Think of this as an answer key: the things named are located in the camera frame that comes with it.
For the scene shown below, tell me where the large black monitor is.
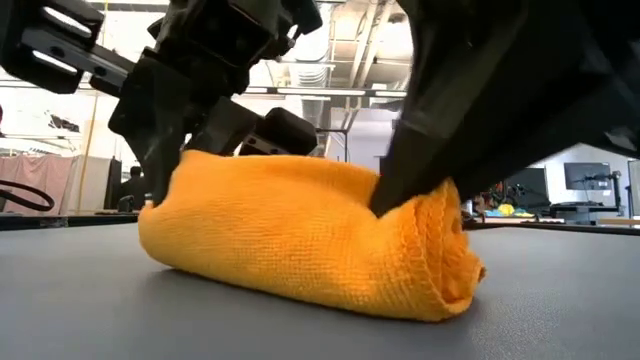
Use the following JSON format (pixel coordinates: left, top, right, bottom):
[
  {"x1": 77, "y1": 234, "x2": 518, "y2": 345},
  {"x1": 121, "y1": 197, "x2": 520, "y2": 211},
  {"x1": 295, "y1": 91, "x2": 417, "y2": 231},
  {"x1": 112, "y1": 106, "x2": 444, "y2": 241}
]
[{"x1": 504, "y1": 167, "x2": 550, "y2": 209}]

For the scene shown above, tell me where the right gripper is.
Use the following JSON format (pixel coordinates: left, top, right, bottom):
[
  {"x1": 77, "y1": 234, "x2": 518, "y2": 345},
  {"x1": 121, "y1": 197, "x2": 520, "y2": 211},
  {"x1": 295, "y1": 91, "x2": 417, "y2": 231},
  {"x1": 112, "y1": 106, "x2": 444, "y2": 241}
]
[{"x1": 399, "y1": 0, "x2": 640, "y2": 199}]

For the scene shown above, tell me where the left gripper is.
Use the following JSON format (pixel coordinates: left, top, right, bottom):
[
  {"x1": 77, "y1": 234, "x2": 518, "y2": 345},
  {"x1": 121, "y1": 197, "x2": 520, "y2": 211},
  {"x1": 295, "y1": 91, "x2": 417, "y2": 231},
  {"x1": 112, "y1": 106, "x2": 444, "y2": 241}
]
[{"x1": 0, "y1": 0, "x2": 324, "y2": 205}]

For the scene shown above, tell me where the long ceiling light bar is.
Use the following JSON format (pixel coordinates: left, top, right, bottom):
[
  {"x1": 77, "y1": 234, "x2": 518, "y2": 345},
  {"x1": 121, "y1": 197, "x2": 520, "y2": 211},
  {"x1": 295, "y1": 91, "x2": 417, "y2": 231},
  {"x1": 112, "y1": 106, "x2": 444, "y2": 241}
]
[{"x1": 244, "y1": 86, "x2": 409, "y2": 99}]

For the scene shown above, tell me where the person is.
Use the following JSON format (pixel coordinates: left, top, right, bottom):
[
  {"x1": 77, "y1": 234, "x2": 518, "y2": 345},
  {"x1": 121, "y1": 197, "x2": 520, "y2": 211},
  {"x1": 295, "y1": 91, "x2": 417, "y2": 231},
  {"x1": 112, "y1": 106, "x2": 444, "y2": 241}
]
[{"x1": 119, "y1": 165, "x2": 151, "y2": 211}]

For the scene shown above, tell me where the yellow pole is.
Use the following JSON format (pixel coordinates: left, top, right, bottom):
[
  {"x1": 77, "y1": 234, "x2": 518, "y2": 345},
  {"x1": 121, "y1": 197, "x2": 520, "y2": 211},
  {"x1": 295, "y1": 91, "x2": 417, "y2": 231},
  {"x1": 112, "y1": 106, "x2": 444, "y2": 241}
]
[{"x1": 77, "y1": 94, "x2": 100, "y2": 214}]

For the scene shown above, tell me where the small black monitor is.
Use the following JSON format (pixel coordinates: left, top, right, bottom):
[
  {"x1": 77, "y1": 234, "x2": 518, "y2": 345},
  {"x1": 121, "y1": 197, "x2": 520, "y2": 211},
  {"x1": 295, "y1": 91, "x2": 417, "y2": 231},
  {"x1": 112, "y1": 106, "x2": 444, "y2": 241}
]
[{"x1": 563, "y1": 161, "x2": 613, "y2": 192}]

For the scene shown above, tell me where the pink curtain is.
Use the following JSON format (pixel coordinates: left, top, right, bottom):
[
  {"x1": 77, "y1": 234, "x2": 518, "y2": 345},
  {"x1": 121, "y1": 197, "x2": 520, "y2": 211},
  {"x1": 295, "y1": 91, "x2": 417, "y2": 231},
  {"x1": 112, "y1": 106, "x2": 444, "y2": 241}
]
[{"x1": 0, "y1": 154, "x2": 76, "y2": 217}]

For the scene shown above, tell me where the black cable loop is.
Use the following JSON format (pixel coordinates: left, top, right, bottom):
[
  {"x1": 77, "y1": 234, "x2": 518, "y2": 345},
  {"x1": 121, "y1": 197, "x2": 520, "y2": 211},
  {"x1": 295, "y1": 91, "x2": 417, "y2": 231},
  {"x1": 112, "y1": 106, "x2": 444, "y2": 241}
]
[{"x1": 0, "y1": 179, "x2": 56, "y2": 213}]

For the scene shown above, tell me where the orange towel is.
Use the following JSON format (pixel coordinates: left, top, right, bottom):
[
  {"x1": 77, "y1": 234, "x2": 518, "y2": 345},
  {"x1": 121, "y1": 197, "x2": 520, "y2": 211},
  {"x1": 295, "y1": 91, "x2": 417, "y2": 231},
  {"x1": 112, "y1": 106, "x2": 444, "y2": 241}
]
[{"x1": 137, "y1": 148, "x2": 487, "y2": 324}]

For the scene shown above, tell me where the grey-blue table mat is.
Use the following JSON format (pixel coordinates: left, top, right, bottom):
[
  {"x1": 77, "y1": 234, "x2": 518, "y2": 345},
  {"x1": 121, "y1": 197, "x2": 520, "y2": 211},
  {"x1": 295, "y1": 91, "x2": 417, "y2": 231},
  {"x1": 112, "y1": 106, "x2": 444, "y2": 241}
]
[{"x1": 0, "y1": 222, "x2": 640, "y2": 360}]

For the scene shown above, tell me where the silver ribbed air duct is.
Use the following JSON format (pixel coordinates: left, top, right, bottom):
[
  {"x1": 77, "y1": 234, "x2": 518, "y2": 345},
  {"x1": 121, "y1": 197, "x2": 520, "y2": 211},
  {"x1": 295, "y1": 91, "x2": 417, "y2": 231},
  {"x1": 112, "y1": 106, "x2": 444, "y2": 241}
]
[{"x1": 287, "y1": 49, "x2": 334, "y2": 129}]

